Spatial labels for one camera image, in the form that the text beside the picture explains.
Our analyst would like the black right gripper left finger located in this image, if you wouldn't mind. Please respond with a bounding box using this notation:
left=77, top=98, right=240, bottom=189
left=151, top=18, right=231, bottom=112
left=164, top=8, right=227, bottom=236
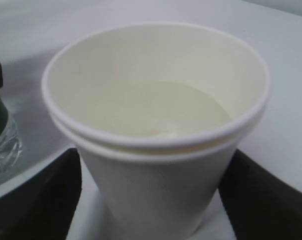
left=0, top=148, right=81, bottom=240

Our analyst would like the white paper cup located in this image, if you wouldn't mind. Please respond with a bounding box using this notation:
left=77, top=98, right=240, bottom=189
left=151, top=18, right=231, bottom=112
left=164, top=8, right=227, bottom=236
left=41, top=22, right=270, bottom=149
left=54, top=112, right=263, bottom=240

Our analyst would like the clear water bottle green label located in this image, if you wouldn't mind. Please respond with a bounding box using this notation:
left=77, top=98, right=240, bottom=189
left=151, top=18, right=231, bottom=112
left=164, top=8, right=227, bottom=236
left=0, top=97, right=22, bottom=174

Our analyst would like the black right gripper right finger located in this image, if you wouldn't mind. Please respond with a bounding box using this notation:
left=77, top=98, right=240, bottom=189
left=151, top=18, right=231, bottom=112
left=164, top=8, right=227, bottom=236
left=218, top=150, right=302, bottom=240

